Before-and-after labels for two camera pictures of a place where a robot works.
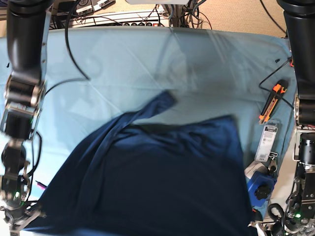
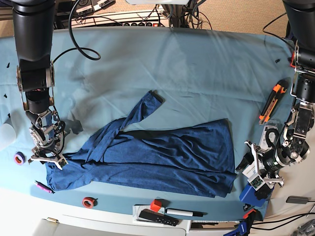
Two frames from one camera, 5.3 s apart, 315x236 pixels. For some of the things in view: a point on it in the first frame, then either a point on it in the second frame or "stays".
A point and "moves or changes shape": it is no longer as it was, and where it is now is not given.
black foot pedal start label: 83,9 stays
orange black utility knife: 280,88 stays
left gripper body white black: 17,219 to 47,156
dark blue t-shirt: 131,178 moves or changes shape
